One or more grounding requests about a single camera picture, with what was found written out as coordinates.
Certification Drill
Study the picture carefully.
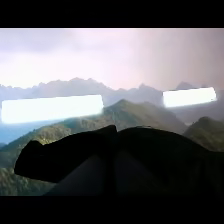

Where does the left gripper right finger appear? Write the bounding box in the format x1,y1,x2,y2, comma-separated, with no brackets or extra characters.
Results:
114,149,175,197

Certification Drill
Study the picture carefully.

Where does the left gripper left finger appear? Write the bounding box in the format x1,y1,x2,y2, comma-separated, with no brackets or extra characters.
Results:
45,153,114,197

